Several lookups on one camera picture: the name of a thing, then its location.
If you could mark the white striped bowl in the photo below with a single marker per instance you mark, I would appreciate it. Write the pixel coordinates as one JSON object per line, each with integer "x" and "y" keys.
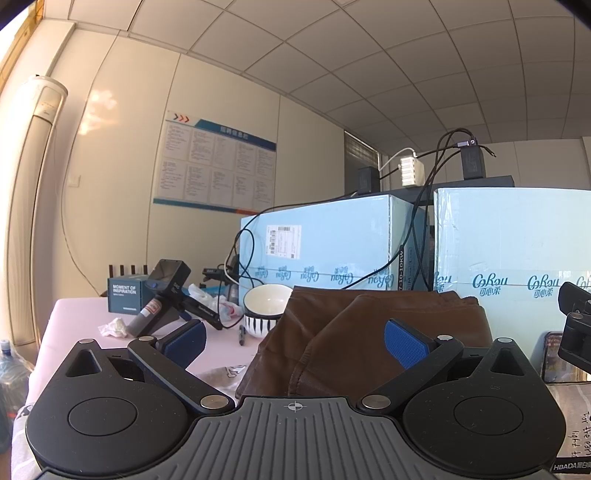
{"x": 265, "y": 300}

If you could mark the crumpled clear plastic wrap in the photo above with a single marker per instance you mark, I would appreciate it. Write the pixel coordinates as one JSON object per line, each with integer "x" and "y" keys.
{"x": 207, "y": 300}

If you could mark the small black adapter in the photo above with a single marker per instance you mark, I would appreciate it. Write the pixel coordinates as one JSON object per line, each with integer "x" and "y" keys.
{"x": 368, "y": 180}

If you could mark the white wall switch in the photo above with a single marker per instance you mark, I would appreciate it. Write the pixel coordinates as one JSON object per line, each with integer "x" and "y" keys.
{"x": 74, "y": 181}

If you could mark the white standing air conditioner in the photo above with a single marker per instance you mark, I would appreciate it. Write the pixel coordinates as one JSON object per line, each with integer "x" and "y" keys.
{"x": 32, "y": 207}

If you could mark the large light blue carton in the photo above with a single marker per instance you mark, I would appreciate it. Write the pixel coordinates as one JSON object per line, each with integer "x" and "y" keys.
{"x": 508, "y": 230}

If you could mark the pink sheet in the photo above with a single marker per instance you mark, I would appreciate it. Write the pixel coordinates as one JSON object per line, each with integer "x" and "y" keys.
{"x": 74, "y": 318}

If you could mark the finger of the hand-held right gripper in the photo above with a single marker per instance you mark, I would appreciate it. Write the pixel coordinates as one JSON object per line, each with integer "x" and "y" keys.
{"x": 577, "y": 341}

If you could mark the wall poster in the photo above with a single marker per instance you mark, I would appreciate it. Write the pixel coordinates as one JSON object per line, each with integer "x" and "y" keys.
{"x": 212, "y": 161}

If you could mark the clear plastic water bottle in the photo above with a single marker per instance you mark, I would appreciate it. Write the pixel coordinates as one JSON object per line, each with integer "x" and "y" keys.
{"x": 11, "y": 378}

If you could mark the brown button vest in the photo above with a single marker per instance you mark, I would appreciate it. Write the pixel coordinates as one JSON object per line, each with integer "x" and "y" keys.
{"x": 351, "y": 323}

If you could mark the dark blue small box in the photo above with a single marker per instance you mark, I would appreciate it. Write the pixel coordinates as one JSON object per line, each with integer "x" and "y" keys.
{"x": 124, "y": 290}

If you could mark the printed grey bed sheet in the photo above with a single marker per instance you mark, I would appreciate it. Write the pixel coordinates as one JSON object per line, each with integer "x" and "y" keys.
{"x": 572, "y": 415}

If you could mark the black pen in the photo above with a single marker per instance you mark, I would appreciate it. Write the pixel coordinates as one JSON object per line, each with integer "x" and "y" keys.
{"x": 242, "y": 334}

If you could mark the black handheld device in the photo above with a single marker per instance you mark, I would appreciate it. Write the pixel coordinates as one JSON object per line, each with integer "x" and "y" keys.
{"x": 168, "y": 277}

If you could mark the light blue carton white label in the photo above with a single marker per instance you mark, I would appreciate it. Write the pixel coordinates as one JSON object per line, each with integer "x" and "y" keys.
{"x": 332, "y": 230}

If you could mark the window with blinds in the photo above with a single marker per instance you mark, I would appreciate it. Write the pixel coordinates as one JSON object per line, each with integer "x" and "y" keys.
{"x": 362, "y": 157}

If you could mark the crumpled white tissue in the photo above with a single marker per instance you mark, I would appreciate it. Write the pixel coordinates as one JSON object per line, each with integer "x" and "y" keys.
{"x": 113, "y": 327}

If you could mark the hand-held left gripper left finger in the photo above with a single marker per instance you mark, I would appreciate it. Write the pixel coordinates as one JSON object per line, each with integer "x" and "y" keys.
{"x": 187, "y": 341}

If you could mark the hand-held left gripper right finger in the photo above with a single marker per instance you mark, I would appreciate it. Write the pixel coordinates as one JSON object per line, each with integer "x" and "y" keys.
{"x": 406, "y": 344}

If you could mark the black router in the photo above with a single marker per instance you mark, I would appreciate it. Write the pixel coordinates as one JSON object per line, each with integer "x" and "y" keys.
{"x": 133, "y": 270}

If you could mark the tall black charger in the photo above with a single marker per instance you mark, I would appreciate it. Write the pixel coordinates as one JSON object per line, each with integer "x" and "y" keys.
{"x": 473, "y": 159}

